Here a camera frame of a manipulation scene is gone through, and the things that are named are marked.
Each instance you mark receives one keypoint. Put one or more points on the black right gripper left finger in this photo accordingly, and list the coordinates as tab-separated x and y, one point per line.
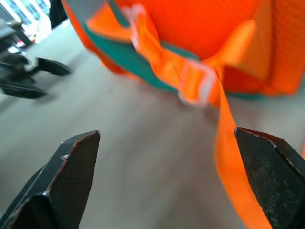
64	181

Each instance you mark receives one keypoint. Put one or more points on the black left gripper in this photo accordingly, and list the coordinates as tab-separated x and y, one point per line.
13	68

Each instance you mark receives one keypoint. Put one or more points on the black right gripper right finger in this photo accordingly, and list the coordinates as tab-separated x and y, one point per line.
271	176

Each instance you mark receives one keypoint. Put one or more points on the orange and teal backpack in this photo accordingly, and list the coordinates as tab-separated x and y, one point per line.
190	31

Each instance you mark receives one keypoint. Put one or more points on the black background object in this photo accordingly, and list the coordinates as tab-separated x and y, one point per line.
57	12

